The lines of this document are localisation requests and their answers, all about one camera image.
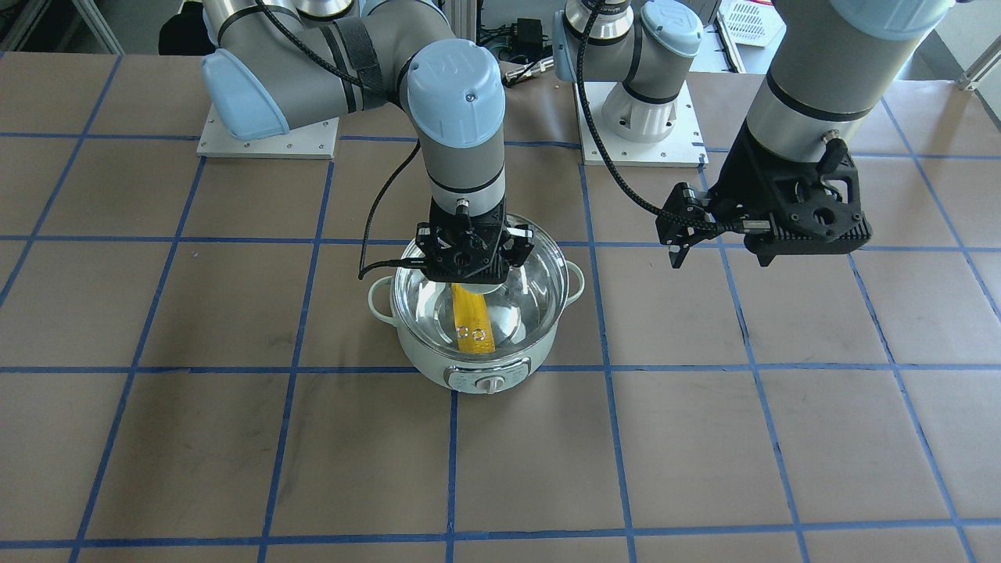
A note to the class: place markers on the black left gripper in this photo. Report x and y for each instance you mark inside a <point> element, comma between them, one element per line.
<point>743,181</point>

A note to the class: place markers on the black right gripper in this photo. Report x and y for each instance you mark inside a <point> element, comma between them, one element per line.
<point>521,244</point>

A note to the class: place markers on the glass pot lid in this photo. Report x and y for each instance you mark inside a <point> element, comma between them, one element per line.
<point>521,313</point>

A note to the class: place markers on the yellow corn cob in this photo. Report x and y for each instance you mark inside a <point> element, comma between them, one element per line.
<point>472,324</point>

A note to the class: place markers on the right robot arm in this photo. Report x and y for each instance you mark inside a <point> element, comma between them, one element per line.
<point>272,71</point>

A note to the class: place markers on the pale green electric pot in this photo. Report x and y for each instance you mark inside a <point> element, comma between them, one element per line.
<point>468,374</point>

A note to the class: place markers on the black power adapter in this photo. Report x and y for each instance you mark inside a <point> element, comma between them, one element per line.
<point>527,38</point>

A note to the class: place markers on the white plastic basket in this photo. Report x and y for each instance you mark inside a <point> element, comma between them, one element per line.
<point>752,23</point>

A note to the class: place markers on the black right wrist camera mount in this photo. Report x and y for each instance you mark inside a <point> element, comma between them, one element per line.
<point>467,247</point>

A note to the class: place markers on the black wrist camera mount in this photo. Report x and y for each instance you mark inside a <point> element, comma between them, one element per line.
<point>467,247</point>
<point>820,205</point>

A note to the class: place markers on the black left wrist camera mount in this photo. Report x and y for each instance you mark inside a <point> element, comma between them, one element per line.
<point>820,205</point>

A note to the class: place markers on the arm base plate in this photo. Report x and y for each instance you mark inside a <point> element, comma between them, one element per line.
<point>312,142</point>
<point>640,134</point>

